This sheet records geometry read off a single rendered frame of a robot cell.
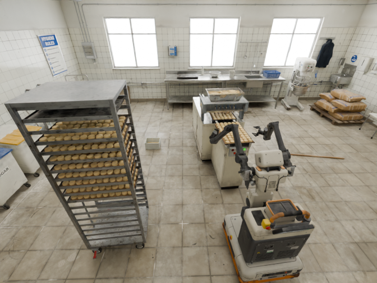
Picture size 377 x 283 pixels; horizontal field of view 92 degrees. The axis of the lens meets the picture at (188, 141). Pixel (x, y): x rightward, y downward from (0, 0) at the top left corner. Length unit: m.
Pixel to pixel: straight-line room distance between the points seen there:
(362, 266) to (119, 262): 2.66
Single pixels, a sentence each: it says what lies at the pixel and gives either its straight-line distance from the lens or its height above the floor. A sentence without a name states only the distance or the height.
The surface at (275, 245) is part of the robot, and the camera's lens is 2.01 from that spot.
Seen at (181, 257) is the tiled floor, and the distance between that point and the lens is 2.46.
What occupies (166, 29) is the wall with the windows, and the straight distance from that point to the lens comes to 5.96.
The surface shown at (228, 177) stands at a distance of 2.86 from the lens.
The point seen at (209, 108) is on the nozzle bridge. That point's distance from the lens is 3.01.
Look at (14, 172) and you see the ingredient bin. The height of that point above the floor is 0.39.
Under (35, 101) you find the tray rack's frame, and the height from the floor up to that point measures 1.82.
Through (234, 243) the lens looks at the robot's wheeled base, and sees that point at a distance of 2.28.
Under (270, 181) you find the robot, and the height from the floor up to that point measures 1.03.
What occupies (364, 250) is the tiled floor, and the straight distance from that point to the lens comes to 3.22.
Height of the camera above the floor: 2.23
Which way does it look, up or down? 33 degrees down
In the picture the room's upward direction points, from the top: straight up
